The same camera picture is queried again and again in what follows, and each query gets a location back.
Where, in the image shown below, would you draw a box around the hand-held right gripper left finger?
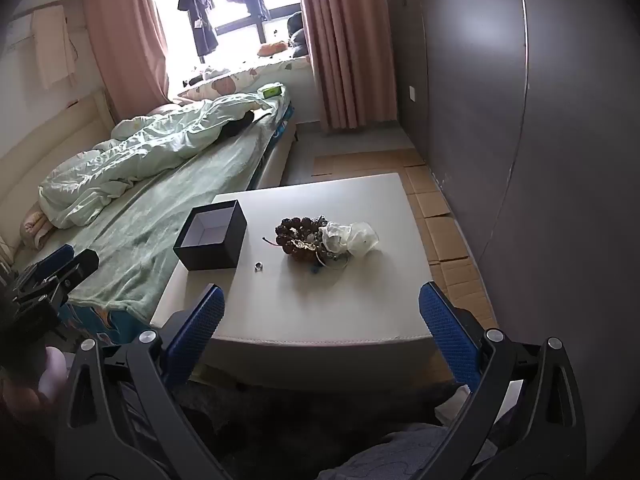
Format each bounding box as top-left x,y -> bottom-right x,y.
55,284 -> 226,480

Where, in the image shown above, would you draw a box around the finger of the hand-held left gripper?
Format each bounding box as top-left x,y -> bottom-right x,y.
29,244 -> 76,273
57,249 -> 100,287

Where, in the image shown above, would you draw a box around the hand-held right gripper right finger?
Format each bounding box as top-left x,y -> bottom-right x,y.
419,281 -> 587,480

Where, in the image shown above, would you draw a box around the black square gift box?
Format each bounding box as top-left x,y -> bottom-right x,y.
172,200 -> 248,271

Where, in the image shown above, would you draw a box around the brown wooden bead bracelet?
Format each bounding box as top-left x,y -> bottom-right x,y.
275,216 -> 328,263

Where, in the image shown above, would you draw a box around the person's left hand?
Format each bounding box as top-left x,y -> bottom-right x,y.
0,345 -> 70,427

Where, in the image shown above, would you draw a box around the pink cloth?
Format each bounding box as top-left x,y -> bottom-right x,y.
20,205 -> 53,251

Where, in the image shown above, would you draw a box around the bed with green sheet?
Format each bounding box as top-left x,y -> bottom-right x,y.
0,92 -> 301,346

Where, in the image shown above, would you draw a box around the pale green quilt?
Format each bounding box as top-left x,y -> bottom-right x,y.
39,92 -> 273,228

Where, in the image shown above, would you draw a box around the dark fuzzy cloth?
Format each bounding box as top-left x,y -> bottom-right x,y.
175,380 -> 466,480

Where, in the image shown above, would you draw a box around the white low table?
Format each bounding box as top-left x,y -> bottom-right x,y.
150,173 -> 443,391

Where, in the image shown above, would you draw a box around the flattened cardboard sheets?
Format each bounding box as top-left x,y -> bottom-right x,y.
312,149 -> 501,331

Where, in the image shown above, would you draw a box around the black cloth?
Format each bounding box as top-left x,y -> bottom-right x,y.
220,111 -> 256,138

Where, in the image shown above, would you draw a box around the dark grey wardrobe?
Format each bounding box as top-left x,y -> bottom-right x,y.
384,0 -> 640,361

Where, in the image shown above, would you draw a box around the pink curtain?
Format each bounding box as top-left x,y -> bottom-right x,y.
82,0 -> 173,126
298,0 -> 398,133

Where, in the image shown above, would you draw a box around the floral window seat cushion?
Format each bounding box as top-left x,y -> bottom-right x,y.
172,55 -> 311,103

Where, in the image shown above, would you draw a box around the dark cushions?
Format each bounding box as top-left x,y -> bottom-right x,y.
286,11 -> 307,58

